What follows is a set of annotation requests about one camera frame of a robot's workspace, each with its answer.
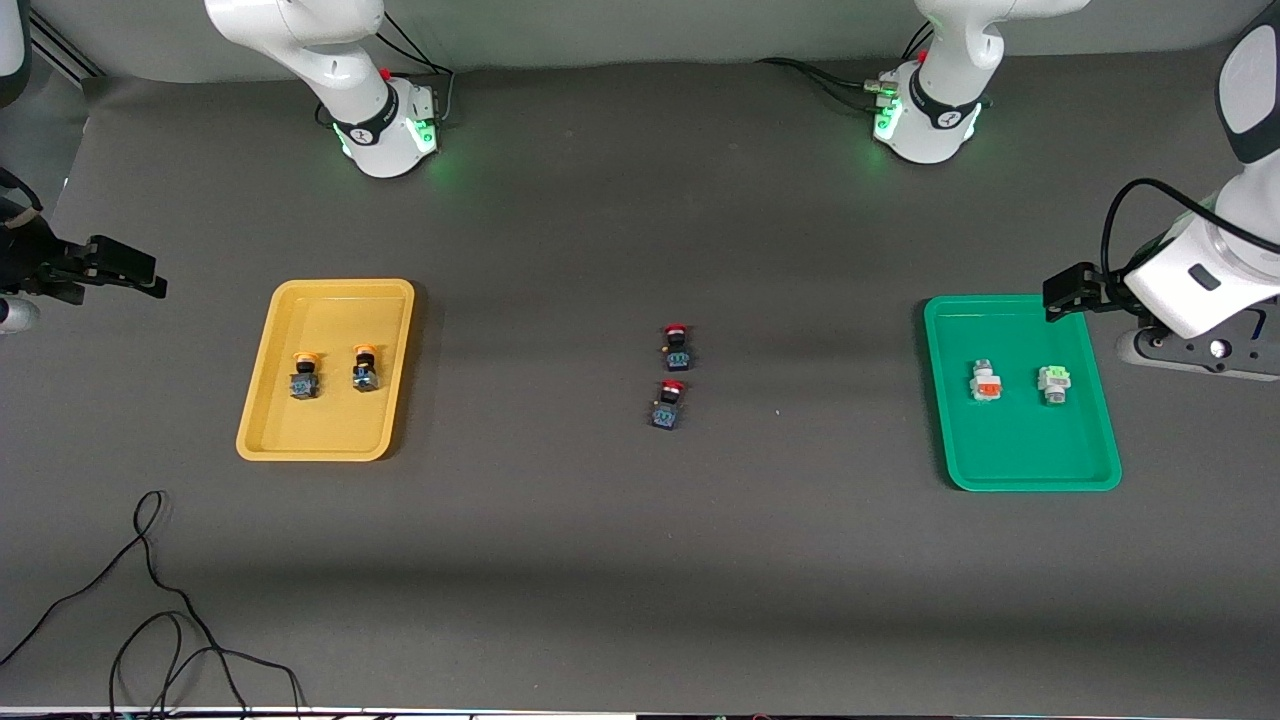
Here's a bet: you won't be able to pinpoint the black left arm base cables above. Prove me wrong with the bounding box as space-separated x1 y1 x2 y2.
755 20 936 113

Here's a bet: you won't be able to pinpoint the black right arm base cables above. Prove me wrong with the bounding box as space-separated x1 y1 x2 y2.
372 8 457 129

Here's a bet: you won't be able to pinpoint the green plastic tray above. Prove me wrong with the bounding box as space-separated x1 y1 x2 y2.
923 294 1123 492

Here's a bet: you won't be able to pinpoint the aluminium frame rail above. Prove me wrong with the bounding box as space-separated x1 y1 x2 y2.
30 20 106 81

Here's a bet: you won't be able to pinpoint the black left arm wrist cable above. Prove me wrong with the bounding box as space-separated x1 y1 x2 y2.
1098 178 1280 301

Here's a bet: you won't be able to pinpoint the dark grey table mat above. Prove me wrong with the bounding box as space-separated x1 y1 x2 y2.
0 40 1280 713

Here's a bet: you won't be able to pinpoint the yellow plastic tray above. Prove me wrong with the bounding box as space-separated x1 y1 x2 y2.
236 279 416 462

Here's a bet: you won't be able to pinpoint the loose thin black cable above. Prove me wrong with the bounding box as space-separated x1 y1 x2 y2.
0 490 306 720

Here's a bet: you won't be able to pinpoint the black arm base cables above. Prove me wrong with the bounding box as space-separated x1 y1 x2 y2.
372 8 457 129
755 20 936 113

